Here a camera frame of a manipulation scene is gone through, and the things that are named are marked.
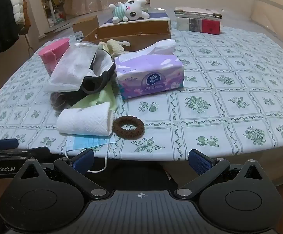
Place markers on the cardboard tray box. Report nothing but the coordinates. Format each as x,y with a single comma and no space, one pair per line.
144,42

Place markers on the light green cloth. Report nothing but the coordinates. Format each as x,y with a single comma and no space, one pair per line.
105,96

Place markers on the pale yellow cloth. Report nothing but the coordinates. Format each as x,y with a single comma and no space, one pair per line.
114,47

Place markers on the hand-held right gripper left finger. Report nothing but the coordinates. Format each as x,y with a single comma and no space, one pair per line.
84,161

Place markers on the purple tissue pack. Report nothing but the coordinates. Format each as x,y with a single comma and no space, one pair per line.
144,70

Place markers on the blue topped white box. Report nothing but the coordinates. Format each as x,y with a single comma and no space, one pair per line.
158,15

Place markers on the wooden bookshelf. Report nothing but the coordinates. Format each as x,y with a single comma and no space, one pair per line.
46,0

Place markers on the standing fan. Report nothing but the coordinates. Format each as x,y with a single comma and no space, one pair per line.
51,12

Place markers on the stack of thin books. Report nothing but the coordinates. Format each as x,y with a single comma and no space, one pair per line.
197,12

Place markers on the pink lidded cup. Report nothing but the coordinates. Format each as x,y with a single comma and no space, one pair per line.
51,51

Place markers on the small closed cardboard box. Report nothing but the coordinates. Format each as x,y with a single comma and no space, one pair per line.
85,26

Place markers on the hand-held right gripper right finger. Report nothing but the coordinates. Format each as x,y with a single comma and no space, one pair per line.
200,162

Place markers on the white bag with black trim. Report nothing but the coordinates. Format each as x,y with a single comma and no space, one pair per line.
100,82

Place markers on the red and white thick box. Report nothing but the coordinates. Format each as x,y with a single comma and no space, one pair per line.
209,26

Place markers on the blue face mask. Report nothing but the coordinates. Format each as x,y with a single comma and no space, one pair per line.
88,143

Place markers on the white paper towel roll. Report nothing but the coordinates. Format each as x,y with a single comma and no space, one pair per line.
83,121

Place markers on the white bunny plush toy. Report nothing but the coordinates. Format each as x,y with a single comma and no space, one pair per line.
131,9

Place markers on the brown hair scrunchie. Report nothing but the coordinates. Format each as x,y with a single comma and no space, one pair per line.
116,126

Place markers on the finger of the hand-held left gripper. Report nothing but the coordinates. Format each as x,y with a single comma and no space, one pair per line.
34,151
5,143

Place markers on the brown jacket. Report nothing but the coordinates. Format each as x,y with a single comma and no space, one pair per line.
25,22

